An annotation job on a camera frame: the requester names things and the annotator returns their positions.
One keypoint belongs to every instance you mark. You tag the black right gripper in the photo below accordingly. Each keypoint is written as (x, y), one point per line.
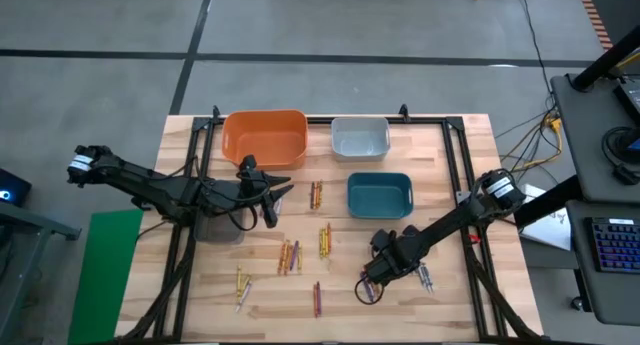
(405, 252)

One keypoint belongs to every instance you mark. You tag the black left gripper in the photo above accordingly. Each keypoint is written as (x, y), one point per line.
(252, 190)

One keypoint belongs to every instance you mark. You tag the white crayon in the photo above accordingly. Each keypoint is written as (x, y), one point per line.
(244, 297)
(278, 206)

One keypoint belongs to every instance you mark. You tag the purple crayon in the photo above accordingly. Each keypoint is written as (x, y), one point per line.
(368, 291)
(318, 298)
(294, 256)

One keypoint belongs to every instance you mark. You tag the orange crayon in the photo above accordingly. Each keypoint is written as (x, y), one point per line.
(316, 195)
(282, 259)

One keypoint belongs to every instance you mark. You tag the grey crayon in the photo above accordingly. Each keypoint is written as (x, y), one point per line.
(426, 279)
(430, 281)
(422, 277)

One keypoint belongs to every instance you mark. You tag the yellow-orange crayon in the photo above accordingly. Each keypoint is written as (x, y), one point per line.
(320, 193)
(290, 259)
(245, 284)

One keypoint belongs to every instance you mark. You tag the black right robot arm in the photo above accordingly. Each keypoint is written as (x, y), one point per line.
(460, 215)

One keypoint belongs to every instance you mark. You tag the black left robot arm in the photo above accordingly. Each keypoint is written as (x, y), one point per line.
(150, 182)

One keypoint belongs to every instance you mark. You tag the orange plastic bin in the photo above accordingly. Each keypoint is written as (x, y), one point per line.
(265, 140)

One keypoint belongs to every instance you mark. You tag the red-orange crayon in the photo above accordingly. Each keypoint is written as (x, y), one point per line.
(286, 257)

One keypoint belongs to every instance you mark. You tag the teal plastic bin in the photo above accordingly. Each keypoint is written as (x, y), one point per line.
(380, 195)

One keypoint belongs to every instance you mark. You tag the translucent grey plastic bin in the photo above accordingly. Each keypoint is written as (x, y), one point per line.
(215, 233)

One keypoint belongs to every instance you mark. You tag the white plastic bin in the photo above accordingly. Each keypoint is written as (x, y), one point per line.
(360, 137)

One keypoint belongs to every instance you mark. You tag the black table clamp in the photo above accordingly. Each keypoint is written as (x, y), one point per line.
(403, 111)
(216, 111)

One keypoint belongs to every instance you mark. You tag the black workstation beam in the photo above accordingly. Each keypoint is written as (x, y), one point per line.
(547, 202)

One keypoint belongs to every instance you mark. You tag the green floor mat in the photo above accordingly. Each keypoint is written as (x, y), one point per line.
(105, 275)

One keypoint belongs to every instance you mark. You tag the black caster wheel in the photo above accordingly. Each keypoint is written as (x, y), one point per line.
(578, 303)

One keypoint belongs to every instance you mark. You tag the grey keyboard tray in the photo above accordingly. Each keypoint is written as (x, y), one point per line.
(605, 295)

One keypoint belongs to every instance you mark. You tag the black backlit keyboard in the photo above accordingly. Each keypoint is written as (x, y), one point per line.
(615, 245)

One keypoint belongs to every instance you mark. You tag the grey workstation desk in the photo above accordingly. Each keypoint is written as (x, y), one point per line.
(585, 135)

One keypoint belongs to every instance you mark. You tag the grey metal bench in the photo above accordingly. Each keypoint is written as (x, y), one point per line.
(30, 225)

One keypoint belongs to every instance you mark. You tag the black headset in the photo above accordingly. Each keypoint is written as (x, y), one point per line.
(622, 172)

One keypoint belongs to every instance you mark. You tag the black box with blue light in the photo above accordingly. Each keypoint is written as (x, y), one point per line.
(12, 187)

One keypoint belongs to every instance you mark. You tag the black desk device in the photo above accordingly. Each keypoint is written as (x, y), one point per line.
(631, 97)

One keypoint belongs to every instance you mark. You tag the black monitor pole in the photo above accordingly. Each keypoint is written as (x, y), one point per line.
(607, 60)

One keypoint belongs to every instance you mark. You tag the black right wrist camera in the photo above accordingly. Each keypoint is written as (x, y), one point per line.
(383, 238)

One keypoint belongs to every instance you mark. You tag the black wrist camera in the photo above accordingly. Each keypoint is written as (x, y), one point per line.
(383, 238)
(248, 163)

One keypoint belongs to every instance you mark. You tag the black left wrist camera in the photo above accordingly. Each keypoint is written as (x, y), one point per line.
(248, 163)

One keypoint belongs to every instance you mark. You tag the grey metal bracket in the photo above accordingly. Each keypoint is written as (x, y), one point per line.
(462, 197)

